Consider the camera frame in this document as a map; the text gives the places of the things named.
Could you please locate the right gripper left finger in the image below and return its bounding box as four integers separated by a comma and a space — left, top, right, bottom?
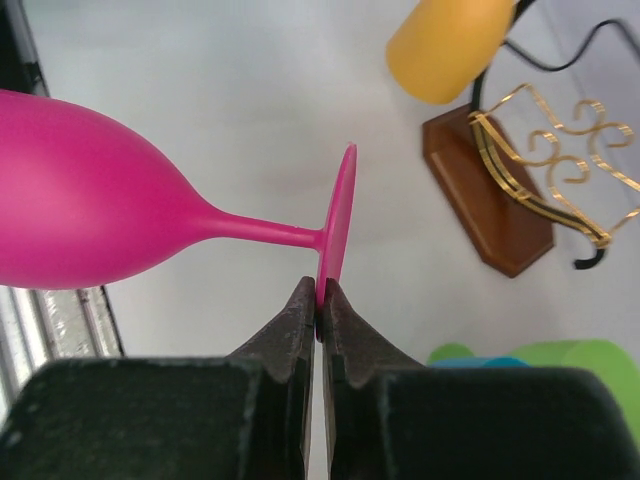
1, 277, 316, 479

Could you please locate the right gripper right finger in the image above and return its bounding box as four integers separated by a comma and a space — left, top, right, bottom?
319, 281, 639, 479

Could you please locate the pink plastic wine glass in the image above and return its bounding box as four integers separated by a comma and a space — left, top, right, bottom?
1, 90, 357, 299

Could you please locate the orange plastic wine glass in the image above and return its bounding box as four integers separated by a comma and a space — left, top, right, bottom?
385, 0, 515, 105

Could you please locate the blue plastic wine glass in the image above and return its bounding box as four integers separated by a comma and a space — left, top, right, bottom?
430, 356, 528, 369

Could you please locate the green plastic wine glass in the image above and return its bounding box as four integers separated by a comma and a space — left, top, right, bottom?
427, 339, 639, 405

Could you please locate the gold wire wine glass rack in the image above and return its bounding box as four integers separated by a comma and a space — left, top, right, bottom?
420, 0, 640, 279

